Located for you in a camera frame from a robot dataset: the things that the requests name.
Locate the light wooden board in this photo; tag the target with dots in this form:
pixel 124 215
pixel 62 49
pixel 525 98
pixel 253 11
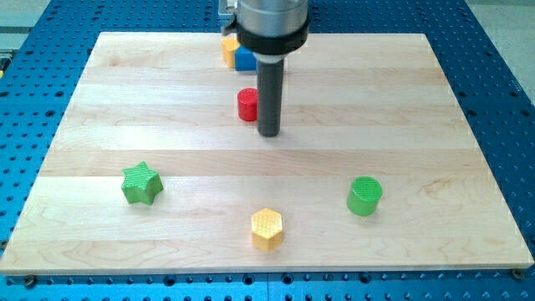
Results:
pixel 354 105

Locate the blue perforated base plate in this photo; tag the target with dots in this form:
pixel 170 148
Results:
pixel 43 74

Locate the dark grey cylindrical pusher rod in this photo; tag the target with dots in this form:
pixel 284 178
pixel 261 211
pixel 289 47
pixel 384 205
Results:
pixel 269 103

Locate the blue cube block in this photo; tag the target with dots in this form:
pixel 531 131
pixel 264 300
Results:
pixel 244 60

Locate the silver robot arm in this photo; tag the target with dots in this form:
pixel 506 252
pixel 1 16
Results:
pixel 271 29

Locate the green cylinder block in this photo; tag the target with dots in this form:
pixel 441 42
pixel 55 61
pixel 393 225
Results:
pixel 364 195

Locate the yellow block at back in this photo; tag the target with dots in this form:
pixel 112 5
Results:
pixel 229 46

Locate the yellow hexagon block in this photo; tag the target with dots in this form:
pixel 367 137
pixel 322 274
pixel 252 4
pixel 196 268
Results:
pixel 267 229

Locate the red cylinder block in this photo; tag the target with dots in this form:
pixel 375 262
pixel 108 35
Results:
pixel 247 104

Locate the green star block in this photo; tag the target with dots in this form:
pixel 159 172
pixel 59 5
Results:
pixel 141 184

